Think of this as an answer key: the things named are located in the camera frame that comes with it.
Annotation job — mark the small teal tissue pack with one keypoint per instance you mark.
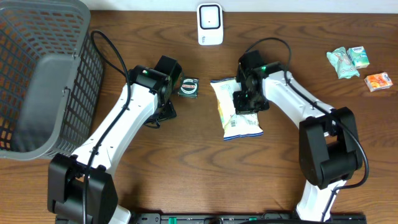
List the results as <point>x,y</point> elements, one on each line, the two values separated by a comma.
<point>358,57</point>

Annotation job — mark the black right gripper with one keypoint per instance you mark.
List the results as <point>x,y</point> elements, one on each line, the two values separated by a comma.
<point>240,110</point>

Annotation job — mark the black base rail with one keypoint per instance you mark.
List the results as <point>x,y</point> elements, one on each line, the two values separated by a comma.
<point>270,217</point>

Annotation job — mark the dark green round-logo box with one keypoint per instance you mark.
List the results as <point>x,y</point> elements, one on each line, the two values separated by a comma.
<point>189,87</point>

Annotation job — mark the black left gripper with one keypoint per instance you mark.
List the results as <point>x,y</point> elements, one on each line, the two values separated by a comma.
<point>170,112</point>

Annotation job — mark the dark grey plastic basket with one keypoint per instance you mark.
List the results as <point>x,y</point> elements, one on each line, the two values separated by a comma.
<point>50,78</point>

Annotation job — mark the orange tissue pack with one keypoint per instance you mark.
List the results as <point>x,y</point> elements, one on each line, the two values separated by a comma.
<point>378,81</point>

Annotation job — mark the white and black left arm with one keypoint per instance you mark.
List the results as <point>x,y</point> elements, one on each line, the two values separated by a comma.
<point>81,186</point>

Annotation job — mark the white barcode scanner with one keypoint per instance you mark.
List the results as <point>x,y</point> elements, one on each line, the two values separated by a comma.
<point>210,24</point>

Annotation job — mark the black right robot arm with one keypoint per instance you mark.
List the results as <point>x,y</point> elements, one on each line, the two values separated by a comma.
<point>329,147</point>

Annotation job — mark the teal snack wrapper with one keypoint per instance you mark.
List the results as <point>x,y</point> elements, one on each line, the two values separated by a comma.
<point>342,64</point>

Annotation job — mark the yellow wet wipes pack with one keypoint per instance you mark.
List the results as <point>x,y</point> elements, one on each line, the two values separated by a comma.
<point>234,125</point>

